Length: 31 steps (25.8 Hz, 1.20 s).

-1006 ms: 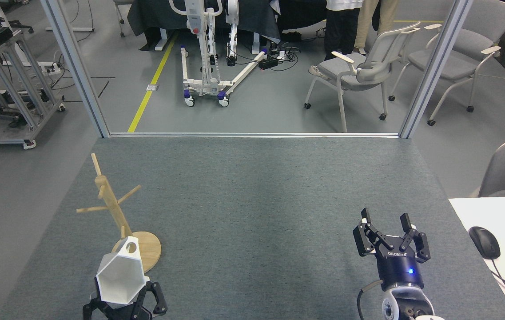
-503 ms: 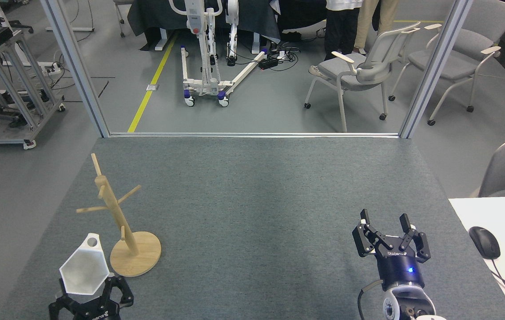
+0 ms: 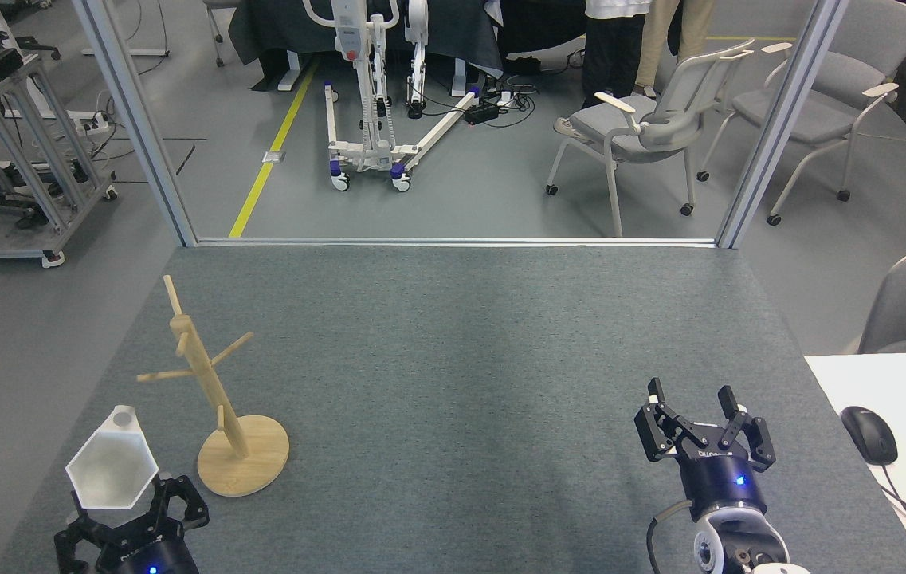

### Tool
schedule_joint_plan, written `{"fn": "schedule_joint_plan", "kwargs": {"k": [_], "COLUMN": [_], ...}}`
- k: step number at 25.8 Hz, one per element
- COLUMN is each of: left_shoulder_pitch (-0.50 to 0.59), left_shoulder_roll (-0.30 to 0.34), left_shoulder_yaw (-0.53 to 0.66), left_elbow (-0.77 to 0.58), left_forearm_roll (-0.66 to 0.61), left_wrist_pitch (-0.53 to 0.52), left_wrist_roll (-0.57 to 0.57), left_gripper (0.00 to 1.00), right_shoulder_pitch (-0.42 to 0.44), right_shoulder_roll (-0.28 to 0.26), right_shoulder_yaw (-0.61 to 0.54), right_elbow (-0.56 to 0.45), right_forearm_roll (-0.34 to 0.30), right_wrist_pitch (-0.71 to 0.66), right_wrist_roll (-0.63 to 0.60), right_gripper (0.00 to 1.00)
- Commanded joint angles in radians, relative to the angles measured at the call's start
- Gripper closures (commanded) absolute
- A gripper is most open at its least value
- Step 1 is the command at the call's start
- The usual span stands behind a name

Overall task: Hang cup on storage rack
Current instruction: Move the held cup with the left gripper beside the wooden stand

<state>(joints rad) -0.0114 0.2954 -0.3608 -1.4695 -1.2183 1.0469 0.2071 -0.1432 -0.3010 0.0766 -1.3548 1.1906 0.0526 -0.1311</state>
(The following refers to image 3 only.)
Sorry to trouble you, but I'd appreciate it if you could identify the wooden cup rack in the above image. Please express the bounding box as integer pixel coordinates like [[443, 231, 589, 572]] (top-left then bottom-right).
[[136, 275, 291, 498]]

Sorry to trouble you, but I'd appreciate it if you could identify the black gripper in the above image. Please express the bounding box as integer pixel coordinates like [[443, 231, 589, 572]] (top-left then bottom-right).
[[633, 378, 777, 524], [53, 474, 210, 574]]

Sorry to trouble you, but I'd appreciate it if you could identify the white stand column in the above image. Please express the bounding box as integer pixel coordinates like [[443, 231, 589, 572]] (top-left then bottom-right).
[[403, 0, 434, 120]]

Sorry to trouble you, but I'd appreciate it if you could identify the white desk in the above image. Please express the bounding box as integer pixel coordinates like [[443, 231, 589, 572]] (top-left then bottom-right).
[[805, 352, 906, 574]]

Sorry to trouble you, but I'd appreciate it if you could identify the black computer mouse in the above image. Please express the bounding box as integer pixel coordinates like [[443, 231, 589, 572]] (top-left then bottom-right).
[[841, 406, 899, 466]]

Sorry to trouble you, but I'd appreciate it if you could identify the person in dark trousers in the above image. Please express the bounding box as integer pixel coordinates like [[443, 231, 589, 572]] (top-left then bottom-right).
[[554, 0, 653, 144]]

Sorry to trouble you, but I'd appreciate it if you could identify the dark grey table cloth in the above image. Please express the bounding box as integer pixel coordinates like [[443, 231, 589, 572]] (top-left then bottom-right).
[[228, 0, 505, 79]]

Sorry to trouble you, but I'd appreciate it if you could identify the grey padded chair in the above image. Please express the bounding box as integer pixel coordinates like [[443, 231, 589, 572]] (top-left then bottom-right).
[[696, 0, 906, 226]]

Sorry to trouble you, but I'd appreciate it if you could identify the white wheeled stand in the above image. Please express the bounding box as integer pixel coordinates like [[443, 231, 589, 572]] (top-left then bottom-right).
[[302, 0, 483, 193]]

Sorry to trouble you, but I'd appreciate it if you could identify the white hexagonal cup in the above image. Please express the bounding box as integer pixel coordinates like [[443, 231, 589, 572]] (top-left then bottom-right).
[[65, 405, 160, 510]]

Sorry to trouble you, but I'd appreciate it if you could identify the person in beige trousers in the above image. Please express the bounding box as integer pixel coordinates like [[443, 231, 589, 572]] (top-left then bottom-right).
[[633, 0, 686, 93]]

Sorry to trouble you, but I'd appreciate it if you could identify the grey mesh-back chair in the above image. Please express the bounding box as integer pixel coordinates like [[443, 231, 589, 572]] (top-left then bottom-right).
[[546, 38, 756, 238]]

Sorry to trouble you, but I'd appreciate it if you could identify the silver frame rail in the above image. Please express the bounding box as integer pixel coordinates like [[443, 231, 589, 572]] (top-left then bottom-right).
[[196, 237, 718, 248]]

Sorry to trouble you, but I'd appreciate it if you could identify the silver frame post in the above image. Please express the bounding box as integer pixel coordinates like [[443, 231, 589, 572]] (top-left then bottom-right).
[[716, 0, 850, 250], [73, 0, 198, 248]]

